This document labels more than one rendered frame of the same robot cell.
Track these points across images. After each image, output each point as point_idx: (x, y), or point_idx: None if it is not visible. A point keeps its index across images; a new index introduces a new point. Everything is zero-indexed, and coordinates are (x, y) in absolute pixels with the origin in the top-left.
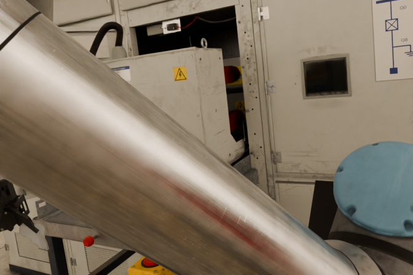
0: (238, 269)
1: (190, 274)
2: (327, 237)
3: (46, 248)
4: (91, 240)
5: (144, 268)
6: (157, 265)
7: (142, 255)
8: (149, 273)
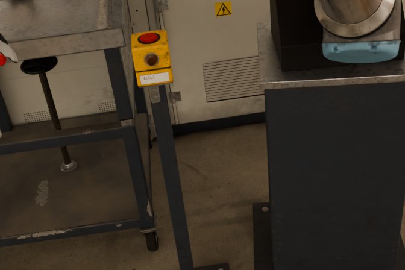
0: None
1: None
2: None
3: (17, 59)
4: (5, 57)
5: (149, 44)
6: (159, 39)
7: None
8: (158, 46)
